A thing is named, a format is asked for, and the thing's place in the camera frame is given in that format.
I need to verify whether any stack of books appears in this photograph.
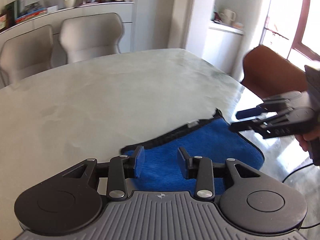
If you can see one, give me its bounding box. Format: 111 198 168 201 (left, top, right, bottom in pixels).
15 8 47 24

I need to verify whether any beige chair right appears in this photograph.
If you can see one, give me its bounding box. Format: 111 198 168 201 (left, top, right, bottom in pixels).
59 12 124 64

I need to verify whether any brown leather chair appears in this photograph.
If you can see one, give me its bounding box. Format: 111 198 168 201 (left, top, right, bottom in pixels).
241 45 307 99

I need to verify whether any beige chair left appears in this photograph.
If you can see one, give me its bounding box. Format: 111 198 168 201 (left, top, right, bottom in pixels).
1 25 54 85

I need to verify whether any white teapot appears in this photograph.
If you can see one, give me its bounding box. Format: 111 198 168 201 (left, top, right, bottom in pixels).
220 8 236 25

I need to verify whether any black cable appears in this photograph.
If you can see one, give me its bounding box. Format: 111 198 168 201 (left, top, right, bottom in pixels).
282 163 320 230

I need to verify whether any right hand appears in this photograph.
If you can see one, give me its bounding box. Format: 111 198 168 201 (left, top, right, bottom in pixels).
295 130 320 152

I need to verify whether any blue microfiber towel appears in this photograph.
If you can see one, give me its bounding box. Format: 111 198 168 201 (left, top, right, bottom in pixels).
133 109 265 192

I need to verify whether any beige chair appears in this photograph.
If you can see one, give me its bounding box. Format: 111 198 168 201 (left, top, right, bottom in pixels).
59 12 124 64
1 25 54 85

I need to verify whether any white sideboard cabinet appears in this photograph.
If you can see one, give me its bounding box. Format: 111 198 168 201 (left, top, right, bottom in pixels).
1 2 134 67

